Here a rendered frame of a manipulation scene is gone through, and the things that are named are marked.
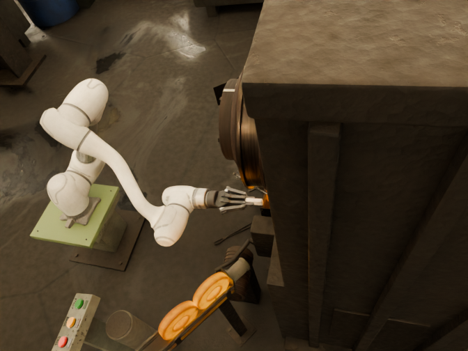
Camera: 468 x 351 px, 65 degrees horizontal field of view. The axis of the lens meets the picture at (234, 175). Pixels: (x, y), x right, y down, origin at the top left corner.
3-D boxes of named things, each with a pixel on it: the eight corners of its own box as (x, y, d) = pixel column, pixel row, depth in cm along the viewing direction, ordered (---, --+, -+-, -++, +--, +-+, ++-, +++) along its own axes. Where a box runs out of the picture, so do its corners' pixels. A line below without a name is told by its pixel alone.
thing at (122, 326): (172, 337, 200) (136, 312, 158) (166, 361, 194) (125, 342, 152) (152, 332, 203) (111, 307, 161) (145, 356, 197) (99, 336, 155)
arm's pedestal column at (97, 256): (69, 261, 237) (41, 241, 212) (96, 207, 258) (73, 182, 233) (125, 271, 226) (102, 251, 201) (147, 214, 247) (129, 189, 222)
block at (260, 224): (283, 242, 160) (280, 216, 141) (281, 260, 156) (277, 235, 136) (260, 239, 163) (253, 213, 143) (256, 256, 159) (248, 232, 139)
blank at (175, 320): (194, 300, 129) (189, 294, 131) (158, 333, 123) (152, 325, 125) (201, 315, 141) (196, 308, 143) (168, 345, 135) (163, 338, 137)
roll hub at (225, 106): (255, 118, 147) (245, 60, 125) (242, 176, 133) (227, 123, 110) (242, 117, 149) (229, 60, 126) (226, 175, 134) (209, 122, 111)
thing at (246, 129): (285, 118, 158) (278, 17, 119) (267, 214, 133) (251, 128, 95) (270, 117, 159) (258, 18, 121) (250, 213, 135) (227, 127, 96)
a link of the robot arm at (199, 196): (197, 212, 162) (209, 213, 160) (190, 202, 155) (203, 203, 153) (203, 194, 167) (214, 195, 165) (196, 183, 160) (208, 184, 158)
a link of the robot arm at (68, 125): (78, 143, 143) (97, 118, 150) (33, 118, 138) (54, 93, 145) (74, 157, 153) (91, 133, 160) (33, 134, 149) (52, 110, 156)
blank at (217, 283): (228, 271, 135) (221, 264, 136) (194, 300, 129) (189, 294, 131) (231, 287, 147) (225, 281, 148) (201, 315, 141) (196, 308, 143)
